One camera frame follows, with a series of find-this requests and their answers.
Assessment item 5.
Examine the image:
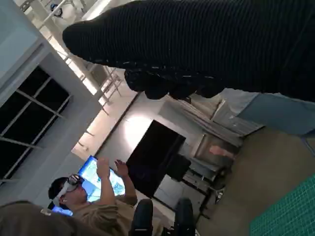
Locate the green cutting mat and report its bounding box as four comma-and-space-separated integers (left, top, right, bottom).
248, 173, 315, 236

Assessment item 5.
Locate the lit blue monitor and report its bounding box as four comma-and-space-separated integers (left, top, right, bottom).
51, 155, 127, 217

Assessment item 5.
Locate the dark window with white frame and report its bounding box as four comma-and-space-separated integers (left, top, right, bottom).
0, 65, 72, 180

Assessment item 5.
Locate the white VR headset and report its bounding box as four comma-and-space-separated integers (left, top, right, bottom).
53, 173, 84, 207

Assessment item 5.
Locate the large black screen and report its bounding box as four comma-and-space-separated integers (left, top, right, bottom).
126, 119, 187, 199

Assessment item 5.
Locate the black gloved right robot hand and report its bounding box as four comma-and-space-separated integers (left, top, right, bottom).
62, 0, 315, 102

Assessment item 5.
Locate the person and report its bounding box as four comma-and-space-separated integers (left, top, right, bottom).
0, 200, 74, 236
48, 158, 138, 236

